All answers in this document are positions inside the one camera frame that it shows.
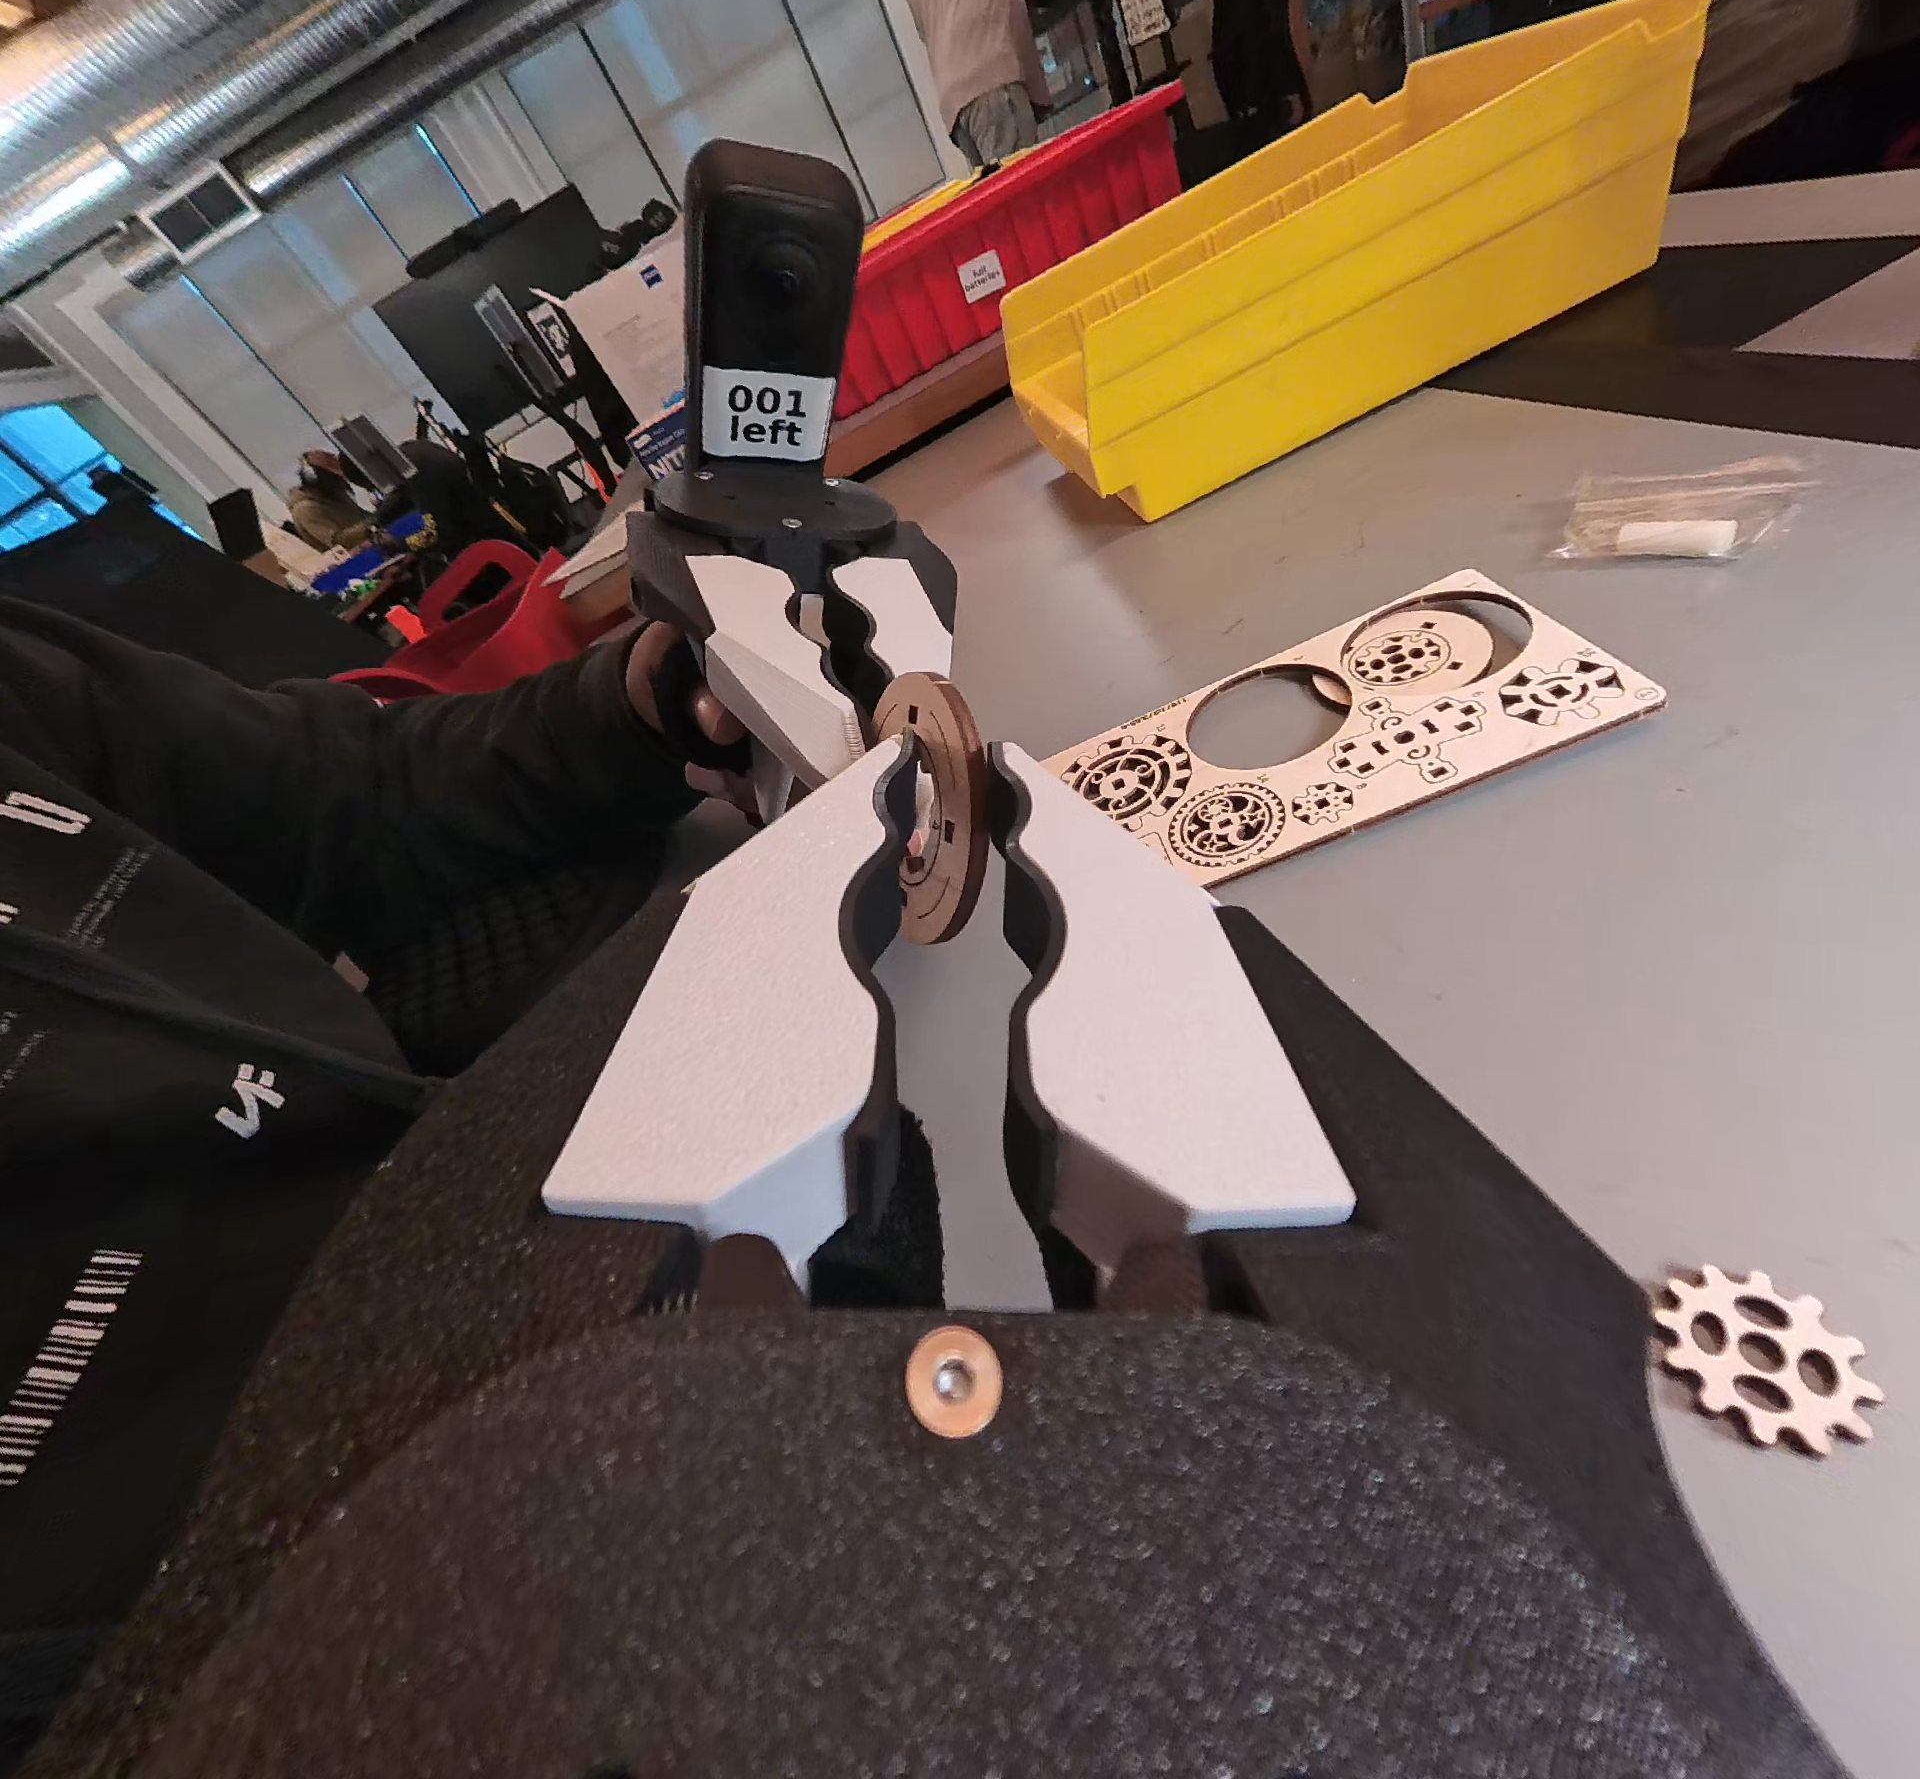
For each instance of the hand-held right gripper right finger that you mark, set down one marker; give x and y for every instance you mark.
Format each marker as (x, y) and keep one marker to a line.
(1184, 1075)

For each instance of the silver ventilation duct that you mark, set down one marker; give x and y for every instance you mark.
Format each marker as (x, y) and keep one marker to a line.
(302, 23)

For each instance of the red plastic bin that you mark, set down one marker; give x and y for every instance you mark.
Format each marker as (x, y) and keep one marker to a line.
(1019, 249)

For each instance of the person's left hand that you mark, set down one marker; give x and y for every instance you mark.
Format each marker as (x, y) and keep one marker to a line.
(704, 718)

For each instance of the wooden gear parts sheet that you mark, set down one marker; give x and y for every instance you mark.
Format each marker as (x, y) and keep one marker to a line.
(1403, 744)

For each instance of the yellow plastic bin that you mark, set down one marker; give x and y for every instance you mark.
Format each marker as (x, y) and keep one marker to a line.
(1348, 311)

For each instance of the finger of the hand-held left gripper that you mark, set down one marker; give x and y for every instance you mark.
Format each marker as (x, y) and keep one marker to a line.
(908, 617)
(765, 667)

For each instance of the small clear plastic bag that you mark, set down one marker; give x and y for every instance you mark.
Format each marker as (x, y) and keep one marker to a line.
(1664, 539)

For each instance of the person's black sweatshirt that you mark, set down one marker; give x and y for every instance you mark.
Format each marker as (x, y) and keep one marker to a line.
(150, 1059)

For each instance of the person's left forearm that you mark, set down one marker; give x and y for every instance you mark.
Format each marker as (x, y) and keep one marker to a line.
(494, 774)

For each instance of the black monitor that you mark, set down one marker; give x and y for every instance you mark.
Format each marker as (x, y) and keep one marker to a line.
(481, 311)

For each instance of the small wooden gear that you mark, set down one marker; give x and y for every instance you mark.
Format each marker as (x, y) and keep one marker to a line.
(1669, 1343)

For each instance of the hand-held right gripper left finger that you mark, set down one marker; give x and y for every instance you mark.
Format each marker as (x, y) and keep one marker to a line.
(719, 1059)

